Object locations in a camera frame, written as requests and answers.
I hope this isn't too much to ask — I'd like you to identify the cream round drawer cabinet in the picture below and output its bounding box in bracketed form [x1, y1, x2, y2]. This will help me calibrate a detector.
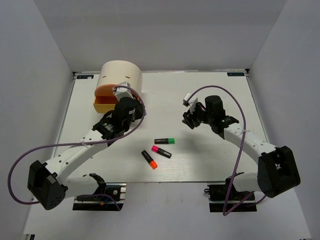
[96, 60, 143, 95]

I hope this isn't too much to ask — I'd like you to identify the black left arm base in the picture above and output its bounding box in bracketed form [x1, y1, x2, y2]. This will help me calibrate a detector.
[72, 183, 127, 212]

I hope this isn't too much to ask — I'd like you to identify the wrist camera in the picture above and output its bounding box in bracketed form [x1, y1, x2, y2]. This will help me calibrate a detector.
[182, 92, 198, 114]
[112, 81, 133, 102]

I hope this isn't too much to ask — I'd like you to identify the blue left corner sticker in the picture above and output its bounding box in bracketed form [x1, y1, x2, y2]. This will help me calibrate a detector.
[76, 74, 94, 80]

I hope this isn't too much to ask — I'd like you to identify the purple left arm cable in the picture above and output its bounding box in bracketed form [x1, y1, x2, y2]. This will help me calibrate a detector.
[7, 85, 146, 211]

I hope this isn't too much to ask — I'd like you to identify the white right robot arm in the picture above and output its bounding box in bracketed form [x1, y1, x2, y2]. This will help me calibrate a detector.
[182, 93, 301, 200]

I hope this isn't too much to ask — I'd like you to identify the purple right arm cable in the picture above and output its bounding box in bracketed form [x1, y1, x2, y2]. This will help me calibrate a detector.
[188, 85, 267, 216]

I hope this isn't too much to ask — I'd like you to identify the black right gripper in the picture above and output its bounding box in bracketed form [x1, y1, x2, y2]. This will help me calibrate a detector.
[182, 102, 214, 129]

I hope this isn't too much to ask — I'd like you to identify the green cap black highlighter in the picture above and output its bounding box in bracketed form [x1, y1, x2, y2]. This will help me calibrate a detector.
[154, 138, 175, 145]

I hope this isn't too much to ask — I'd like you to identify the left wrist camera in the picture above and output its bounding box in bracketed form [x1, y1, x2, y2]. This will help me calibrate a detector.
[112, 81, 133, 102]

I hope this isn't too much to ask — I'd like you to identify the orange cap black highlighter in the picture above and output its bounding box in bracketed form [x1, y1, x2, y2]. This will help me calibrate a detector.
[141, 150, 158, 170]

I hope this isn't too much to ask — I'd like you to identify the yellow drawer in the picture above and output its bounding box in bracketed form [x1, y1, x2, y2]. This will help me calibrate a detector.
[93, 96, 118, 114]

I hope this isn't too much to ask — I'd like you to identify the blue right corner sticker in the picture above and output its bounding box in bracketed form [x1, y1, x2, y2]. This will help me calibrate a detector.
[227, 72, 245, 77]

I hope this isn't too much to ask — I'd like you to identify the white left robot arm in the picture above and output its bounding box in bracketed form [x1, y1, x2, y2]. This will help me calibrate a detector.
[27, 97, 145, 210]

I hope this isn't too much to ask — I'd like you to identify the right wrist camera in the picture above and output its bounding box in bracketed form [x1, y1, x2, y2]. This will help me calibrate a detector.
[182, 92, 198, 114]

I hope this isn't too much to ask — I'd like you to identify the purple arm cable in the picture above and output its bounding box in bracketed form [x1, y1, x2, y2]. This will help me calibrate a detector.
[7, 85, 146, 211]
[188, 85, 267, 216]

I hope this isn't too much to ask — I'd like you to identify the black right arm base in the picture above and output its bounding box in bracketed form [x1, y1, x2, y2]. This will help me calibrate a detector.
[204, 182, 257, 213]

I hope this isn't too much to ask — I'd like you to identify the pink cap black highlighter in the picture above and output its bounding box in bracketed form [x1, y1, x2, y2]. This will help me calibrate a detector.
[151, 145, 172, 159]

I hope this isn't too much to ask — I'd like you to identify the blue corner sticker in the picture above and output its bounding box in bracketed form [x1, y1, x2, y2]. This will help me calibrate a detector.
[227, 72, 245, 77]
[76, 74, 94, 80]

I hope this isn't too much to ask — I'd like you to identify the orange top drawer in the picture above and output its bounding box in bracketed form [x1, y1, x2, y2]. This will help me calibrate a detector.
[94, 84, 116, 97]

